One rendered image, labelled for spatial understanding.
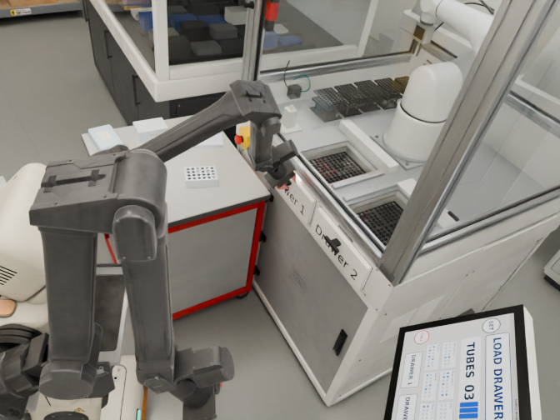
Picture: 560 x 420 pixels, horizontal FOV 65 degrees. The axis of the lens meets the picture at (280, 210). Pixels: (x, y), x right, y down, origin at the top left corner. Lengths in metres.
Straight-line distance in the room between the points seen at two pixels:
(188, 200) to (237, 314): 0.80
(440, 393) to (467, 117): 0.58
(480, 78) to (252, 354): 1.62
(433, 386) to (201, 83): 1.66
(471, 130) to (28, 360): 0.91
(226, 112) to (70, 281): 0.49
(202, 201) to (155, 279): 1.15
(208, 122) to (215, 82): 1.30
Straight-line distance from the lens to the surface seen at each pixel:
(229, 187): 1.78
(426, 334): 1.18
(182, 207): 1.68
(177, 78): 2.15
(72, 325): 0.68
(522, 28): 0.95
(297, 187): 1.58
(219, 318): 2.28
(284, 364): 2.19
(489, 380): 1.04
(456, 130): 1.04
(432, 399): 1.07
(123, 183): 0.48
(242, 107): 0.92
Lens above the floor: 1.94
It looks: 44 degrees down
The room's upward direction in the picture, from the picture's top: 11 degrees clockwise
